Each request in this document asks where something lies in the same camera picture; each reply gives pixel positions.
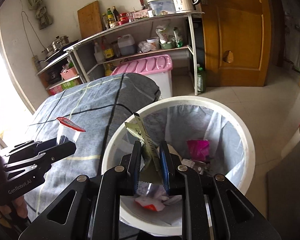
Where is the olive green wrapper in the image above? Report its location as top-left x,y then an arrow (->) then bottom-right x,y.
125,113 -> 162,185

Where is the clear plastic cup red lid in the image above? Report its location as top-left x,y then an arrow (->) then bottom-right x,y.
56,117 -> 86,145

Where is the white trash bin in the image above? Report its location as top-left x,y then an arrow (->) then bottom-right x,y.
101,95 -> 256,237

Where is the person's left hand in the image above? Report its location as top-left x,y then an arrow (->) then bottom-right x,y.
0,194 -> 29,221

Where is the magenta wrapper in bin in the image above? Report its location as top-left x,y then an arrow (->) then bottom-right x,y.
187,140 -> 210,162

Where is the white bin liner bag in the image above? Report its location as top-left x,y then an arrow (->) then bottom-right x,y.
115,104 -> 246,227

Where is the blue patterned tablecloth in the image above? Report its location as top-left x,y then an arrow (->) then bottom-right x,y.
22,73 -> 160,220

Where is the pink plastic basket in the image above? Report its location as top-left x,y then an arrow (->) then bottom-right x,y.
61,67 -> 78,80

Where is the green plastic bottle on floor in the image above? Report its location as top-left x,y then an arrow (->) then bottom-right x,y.
197,64 -> 206,93

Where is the white power strip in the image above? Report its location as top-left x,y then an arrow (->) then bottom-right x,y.
32,55 -> 42,72

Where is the pink lidded storage bin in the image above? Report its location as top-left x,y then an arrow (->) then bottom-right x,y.
111,54 -> 173,99

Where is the soy sauce bottle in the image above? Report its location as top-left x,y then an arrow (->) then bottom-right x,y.
101,37 -> 115,61

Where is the steel steamer pot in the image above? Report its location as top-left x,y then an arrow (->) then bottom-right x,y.
42,35 -> 70,55

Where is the dark liquid plastic jug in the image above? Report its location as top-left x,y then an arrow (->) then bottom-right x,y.
117,34 -> 136,56

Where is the wooden cutting board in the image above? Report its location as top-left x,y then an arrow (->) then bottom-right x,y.
77,1 -> 103,39

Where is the green glass bottle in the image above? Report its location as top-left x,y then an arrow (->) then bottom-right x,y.
107,8 -> 115,27

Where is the white metal shelf rack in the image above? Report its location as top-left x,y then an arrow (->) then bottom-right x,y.
37,12 -> 198,94

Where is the clear plastic storage box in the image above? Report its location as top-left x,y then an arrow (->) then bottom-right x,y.
148,0 -> 176,16

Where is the wooden door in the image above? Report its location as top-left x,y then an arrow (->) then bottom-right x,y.
201,0 -> 271,87

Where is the hanging grey cloth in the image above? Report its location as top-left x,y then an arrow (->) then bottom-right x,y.
27,0 -> 53,30

